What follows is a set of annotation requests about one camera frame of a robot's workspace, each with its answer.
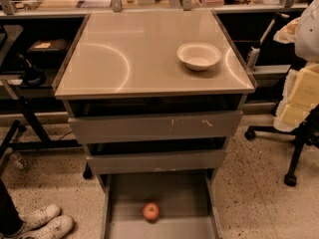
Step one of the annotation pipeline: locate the red apple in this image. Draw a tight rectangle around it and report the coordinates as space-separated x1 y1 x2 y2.
143 202 160 221

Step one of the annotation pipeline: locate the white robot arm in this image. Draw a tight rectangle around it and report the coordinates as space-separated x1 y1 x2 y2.
273 0 319 132

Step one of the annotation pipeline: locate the grey drawer cabinet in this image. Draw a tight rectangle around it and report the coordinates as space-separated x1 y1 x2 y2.
51 9 258 239

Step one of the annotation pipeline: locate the top grey drawer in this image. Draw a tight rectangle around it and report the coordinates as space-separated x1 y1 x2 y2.
69 111 242 143

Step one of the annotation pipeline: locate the grey drawer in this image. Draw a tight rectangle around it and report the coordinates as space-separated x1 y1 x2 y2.
101 170 222 239
69 111 242 143
87 149 226 174

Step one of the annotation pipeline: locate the middle grey drawer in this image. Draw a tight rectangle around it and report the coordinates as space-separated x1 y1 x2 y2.
87 149 226 174

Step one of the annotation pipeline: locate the bottom grey drawer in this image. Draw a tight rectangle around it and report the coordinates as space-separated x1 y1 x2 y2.
101 170 222 239

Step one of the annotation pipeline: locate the white paper bowl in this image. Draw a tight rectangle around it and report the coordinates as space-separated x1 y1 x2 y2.
176 43 221 72

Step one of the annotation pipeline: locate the white handheld vacuum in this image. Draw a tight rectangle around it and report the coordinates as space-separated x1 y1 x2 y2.
246 12 289 72

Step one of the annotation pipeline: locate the black box with label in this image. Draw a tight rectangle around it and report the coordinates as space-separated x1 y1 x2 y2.
27 39 70 69

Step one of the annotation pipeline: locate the black handheld device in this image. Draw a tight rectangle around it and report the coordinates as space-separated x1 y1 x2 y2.
17 53 46 87

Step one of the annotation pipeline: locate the black office chair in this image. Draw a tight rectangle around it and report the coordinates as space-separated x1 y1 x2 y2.
244 107 319 186

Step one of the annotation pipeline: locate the plastic bottle on floor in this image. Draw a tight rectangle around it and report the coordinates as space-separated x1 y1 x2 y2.
10 152 27 169

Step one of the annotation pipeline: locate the lower white sneaker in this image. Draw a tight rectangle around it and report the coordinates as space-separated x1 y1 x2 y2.
16 215 74 239

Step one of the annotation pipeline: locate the white sneaker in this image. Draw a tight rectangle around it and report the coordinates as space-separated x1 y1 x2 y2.
16 215 74 239
19 204 62 230

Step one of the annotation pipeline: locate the upper white sneaker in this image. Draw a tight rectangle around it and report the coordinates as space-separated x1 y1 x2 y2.
19 204 62 230

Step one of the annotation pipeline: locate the black trouser leg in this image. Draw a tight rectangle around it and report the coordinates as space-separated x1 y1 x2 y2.
0 180 23 238

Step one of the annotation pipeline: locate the black desk frame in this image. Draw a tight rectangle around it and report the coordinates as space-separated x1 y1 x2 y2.
0 73 83 157

